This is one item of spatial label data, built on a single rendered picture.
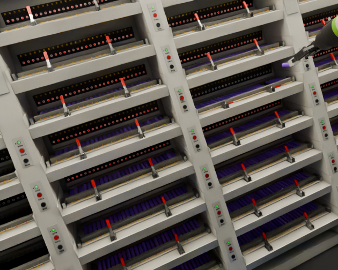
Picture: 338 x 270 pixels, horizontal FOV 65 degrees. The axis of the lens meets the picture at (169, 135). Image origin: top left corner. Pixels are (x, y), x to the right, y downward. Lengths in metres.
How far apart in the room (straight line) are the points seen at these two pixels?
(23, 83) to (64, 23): 0.30
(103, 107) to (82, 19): 0.38
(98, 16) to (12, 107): 0.51
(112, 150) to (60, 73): 0.39
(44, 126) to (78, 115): 0.14
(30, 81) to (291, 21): 1.26
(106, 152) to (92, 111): 0.19
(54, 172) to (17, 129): 0.22
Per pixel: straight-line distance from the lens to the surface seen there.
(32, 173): 1.21
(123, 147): 1.17
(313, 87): 1.60
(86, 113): 1.17
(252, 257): 1.54
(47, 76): 1.21
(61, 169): 1.19
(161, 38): 1.26
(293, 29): 1.59
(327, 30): 1.18
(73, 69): 1.20
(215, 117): 1.29
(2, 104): 1.23
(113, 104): 1.17
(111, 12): 1.27
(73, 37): 1.44
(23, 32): 1.27
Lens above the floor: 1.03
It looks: 6 degrees down
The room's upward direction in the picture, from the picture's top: 18 degrees counter-clockwise
